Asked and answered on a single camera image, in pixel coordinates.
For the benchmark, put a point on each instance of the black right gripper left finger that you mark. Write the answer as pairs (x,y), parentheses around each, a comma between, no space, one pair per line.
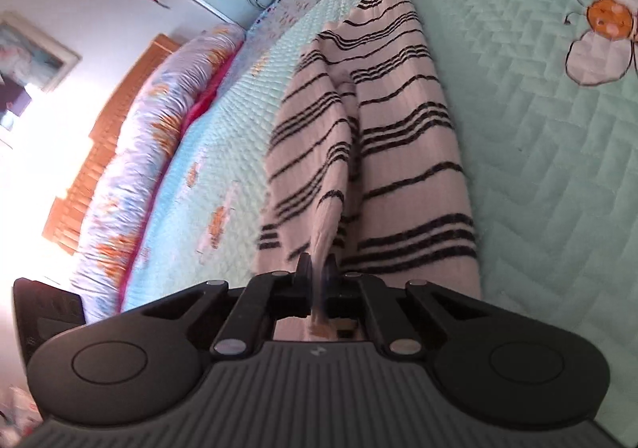
(266,299)

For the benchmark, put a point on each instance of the mint green quilted bedspread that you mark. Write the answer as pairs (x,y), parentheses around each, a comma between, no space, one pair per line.
(551,166)

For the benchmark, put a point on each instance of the white black striped sweater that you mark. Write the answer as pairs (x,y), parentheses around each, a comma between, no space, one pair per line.
(363,164)

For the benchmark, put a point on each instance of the wooden headboard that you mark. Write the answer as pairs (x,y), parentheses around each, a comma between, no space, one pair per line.
(67,213)

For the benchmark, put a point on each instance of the pink red pillow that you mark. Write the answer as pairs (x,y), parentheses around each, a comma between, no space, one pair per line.
(201,105)

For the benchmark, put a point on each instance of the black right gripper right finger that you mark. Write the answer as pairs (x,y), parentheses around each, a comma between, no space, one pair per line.
(387,316)

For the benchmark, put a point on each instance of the floral rolled duvet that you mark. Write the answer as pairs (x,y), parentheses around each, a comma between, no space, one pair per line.
(146,141)

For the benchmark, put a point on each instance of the framed wedding photo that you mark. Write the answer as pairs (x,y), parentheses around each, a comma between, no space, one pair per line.
(32,64)

